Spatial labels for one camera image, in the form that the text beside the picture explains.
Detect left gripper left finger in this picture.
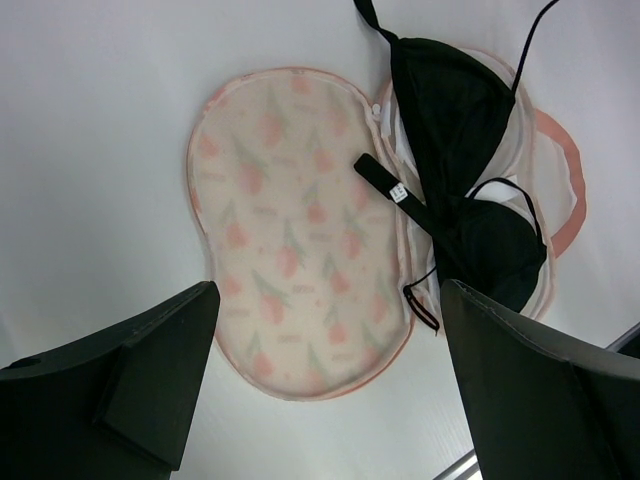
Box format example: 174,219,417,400
1,281,220,479

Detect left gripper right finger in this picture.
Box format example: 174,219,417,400
441,281,639,479

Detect aluminium mounting rail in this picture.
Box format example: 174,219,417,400
434,324,639,480

